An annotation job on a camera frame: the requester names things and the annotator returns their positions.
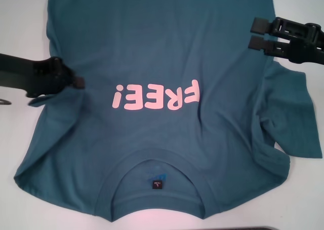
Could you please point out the teal T-shirt with pink print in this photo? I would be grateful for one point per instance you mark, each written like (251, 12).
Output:
(162, 50)

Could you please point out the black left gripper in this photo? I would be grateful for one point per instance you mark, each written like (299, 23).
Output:
(25, 75)

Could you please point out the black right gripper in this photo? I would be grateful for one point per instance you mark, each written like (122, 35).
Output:
(311, 50)

